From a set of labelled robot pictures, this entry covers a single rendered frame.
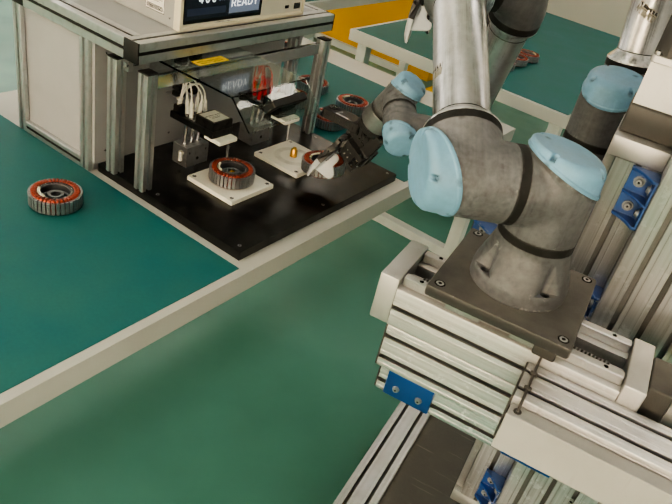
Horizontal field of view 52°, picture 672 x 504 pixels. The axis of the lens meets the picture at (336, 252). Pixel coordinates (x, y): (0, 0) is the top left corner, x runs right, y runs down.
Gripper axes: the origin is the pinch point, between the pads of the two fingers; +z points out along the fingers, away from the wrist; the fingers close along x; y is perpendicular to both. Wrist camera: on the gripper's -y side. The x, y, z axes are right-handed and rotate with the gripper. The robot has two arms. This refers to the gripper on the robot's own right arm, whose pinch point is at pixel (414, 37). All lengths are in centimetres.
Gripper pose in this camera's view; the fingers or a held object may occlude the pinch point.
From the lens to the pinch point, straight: 179.2
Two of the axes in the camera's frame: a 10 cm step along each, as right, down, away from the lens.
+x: 4.6, -4.1, 7.9
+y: 8.7, 4.0, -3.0
